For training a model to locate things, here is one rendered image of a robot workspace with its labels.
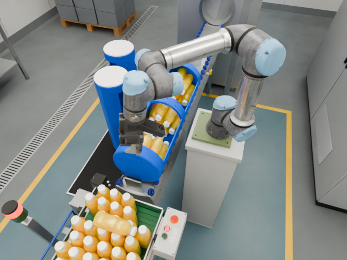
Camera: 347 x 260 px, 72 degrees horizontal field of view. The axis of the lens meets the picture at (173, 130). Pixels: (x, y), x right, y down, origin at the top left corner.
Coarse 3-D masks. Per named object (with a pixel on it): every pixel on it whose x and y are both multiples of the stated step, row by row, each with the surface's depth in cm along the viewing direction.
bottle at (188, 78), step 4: (188, 76) 178; (192, 76) 180; (184, 80) 175; (188, 80) 175; (192, 80) 180; (184, 84) 172; (188, 84) 174; (184, 88) 171; (188, 88) 174; (184, 92) 172
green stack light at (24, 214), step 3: (24, 210) 105; (21, 213) 103; (24, 213) 105; (27, 213) 107; (18, 216) 102; (21, 216) 103; (24, 216) 105; (12, 219) 102; (15, 219) 102; (18, 219) 103; (21, 219) 104; (24, 219) 106; (15, 222) 105; (18, 222) 105
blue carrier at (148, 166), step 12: (192, 72) 179; (192, 96) 166; (180, 108) 150; (120, 156) 128; (132, 156) 123; (144, 156) 121; (156, 156) 125; (168, 156) 138; (120, 168) 138; (132, 168) 133; (144, 168) 129; (156, 168) 125; (144, 180) 139; (156, 180) 134
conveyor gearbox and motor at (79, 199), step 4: (76, 192) 147; (80, 192) 147; (84, 192) 147; (88, 192) 147; (76, 196) 145; (80, 196) 145; (84, 196) 145; (72, 200) 143; (76, 200) 143; (80, 200) 143; (84, 200) 143; (72, 204) 142; (76, 204) 142; (80, 204) 142; (84, 204) 142; (72, 208) 147; (76, 208) 143; (76, 212) 150
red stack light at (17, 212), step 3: (18, 204) 101; (18, 207) 101; (21, 207) 103; (15, 210) 100; (18, 210) 101; (21, 210) 103; (12, 213) 99; (15, 213) 100; (18, 213) 101; (6, 216) 100; (9, 216) 99; (12, 216) 100; (15, 216) 101
